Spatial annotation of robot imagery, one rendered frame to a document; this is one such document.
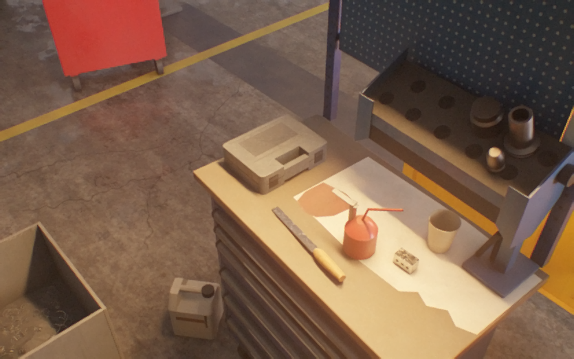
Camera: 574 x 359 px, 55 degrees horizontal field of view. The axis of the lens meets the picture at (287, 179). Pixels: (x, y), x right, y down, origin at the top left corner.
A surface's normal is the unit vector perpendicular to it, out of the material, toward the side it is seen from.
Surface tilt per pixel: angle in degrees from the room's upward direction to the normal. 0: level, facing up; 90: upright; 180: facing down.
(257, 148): 0
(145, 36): 90
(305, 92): 0
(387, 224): 0
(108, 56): 90
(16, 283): 90
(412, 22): 90
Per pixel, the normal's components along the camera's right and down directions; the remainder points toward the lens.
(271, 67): 0.00, -0.75
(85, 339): 0.66, 0.50
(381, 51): -0.79, 0.41
